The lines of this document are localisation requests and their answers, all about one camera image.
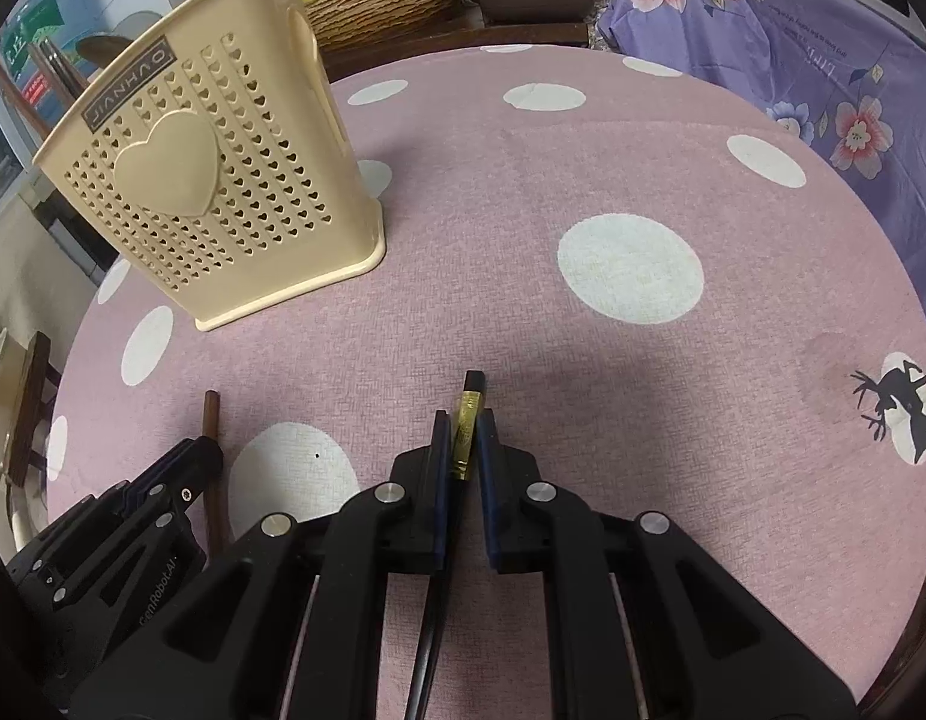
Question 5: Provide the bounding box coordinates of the cream perforated utensil holder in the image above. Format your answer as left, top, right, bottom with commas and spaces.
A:
34, 0, 389, 332

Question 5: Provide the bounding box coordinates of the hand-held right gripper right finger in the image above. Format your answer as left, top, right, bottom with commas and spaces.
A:
478, 409, 858, 720

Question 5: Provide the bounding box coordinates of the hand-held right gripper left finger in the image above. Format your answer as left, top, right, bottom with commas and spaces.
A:
68, 409, 455, 720

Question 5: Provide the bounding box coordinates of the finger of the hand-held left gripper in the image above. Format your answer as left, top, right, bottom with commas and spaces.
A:
133, 435, 225, 522
91, 476, 160, 515

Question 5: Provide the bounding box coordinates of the blue water bottle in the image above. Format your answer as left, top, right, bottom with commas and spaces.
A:
0, 0, 96, 106

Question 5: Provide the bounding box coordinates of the dark wooden side table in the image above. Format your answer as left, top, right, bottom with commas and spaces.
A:
320, 15, 591, 83

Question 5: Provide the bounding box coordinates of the pink polka dot tablecloth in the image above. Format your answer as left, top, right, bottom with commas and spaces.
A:
46, 43, 926, 720

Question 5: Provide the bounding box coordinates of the purple floral cloth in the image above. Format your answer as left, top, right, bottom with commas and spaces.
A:
594, 0, 926, 361

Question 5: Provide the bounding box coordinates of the wooden stool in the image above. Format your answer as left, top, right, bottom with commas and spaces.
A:
0, 326, 62, 488

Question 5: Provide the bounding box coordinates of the woven wicker basket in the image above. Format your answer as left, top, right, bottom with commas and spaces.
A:
304, 0, 464, 53

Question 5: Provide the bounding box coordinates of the black chopstick long gold band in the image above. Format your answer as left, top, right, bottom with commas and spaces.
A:
403, 370, 488, 720

